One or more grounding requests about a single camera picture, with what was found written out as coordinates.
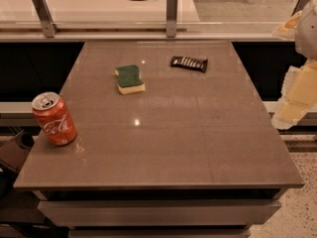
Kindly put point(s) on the grey cabinet drawer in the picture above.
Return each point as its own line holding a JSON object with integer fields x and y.
{"x": 133, "y": 213}

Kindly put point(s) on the dark chair at left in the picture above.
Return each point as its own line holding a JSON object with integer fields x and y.
{"x": 14, "y": 152}

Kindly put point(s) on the black rxbar chocolate bar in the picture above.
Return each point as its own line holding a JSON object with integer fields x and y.
{"x": 189, "y": 63}

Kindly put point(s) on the green yellow sponge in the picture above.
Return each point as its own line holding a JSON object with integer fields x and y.
{"x": 129, "y": 79}

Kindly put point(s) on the metal railing bracket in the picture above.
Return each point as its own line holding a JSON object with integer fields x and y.
{"x": 171, "y": 18}
{"x": 48, "y": 27}
{"x": 300, "y": 5}

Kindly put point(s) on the middle metal railing bracket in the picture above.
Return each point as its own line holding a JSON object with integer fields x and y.
{"x": 171, "y": 18}

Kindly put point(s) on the red coke can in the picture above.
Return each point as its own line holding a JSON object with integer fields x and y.
{"x": 54, "y": 118}

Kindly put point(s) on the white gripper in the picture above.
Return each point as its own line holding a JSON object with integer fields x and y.
{"x": 307, "y": 34}

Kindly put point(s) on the left metal railing bracket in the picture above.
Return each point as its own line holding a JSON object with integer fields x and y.
{"x": 48, "y": 27}

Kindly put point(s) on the right metal railing bracket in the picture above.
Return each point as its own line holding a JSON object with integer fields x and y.
{"x": 300, "y": 5}

